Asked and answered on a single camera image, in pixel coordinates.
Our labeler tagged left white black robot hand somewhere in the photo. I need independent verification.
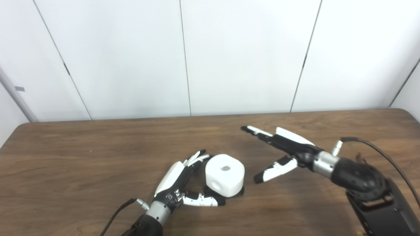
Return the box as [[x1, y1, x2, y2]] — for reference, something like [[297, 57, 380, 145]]
[[152, 149, 227, 211]]

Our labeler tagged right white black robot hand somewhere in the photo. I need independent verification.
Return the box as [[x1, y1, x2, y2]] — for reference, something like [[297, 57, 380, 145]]
[[240, 126, 324, 185]]

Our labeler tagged round white piece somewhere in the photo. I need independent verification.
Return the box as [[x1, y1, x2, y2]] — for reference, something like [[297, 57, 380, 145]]
[[205, 154, 245, 198]]

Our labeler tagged black flanged holder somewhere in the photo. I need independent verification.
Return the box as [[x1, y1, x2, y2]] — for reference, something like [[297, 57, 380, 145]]
[[203, 185, 245, 199]]

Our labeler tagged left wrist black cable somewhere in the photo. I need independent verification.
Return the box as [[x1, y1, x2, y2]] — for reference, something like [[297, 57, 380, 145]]
[[99, 198, 150, 236]]

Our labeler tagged grey wall corner trim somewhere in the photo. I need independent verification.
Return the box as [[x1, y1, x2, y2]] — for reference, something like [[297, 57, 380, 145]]
[[0, 67, 39, 123]]

